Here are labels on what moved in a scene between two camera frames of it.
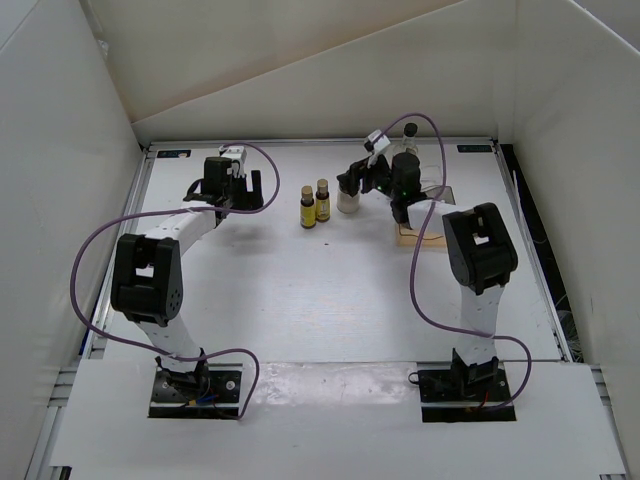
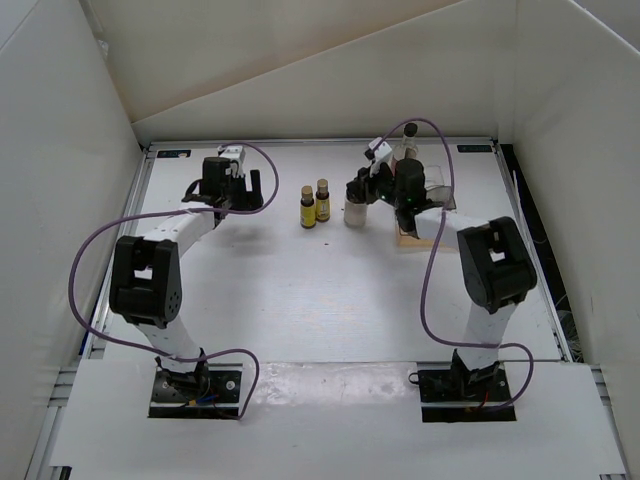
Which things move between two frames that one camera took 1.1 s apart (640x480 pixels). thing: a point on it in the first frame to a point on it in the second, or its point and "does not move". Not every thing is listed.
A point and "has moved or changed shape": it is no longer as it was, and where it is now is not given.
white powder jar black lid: [348, 204] has moved or changed shape
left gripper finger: [256, 182] does not move
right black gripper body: [378, 178] does not move
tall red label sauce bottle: [408, 142] does not move
